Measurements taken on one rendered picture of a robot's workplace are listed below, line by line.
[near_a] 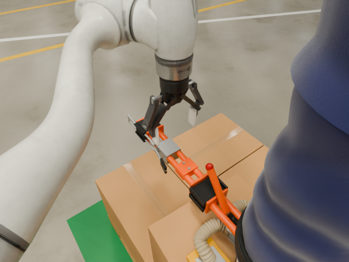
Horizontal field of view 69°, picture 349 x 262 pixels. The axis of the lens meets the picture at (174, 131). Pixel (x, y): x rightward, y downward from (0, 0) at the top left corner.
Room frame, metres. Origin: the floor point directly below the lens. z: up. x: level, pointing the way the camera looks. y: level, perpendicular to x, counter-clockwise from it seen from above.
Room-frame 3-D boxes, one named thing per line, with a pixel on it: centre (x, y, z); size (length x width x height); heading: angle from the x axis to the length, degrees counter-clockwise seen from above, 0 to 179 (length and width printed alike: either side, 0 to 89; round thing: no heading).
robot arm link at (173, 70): (0.55, 0.00, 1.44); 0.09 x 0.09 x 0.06
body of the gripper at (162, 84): (0.55, 0.00, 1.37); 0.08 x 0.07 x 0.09; 126
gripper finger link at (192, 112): (0.59, -0.06, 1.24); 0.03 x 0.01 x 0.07; 36
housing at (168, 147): (0.60, 0.02, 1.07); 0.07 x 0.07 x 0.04; 36
